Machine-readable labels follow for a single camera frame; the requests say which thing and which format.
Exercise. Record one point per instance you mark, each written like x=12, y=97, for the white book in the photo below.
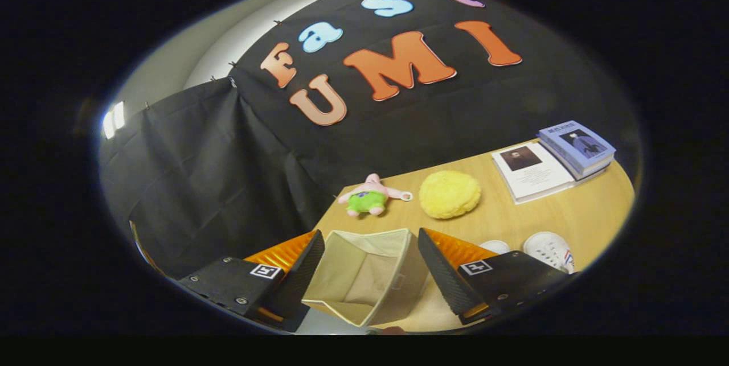
x=532, y=172

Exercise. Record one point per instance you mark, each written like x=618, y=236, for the yellow plush ball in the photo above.
x=450, y=194

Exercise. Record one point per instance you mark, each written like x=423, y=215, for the blue book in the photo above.
x=578, y=147

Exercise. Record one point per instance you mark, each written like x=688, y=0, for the white striped canvas shoe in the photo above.
x=494, y=246
x=549, y=247

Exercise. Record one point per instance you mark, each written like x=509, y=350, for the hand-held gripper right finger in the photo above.
x=441, y=278

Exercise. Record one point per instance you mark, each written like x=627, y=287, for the beige fabric storage box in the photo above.
x=364, y=280

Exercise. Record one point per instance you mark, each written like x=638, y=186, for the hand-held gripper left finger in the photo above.
x=299, y=280

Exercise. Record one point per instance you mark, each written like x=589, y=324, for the pink starfish plush toy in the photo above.
x=367, y=200

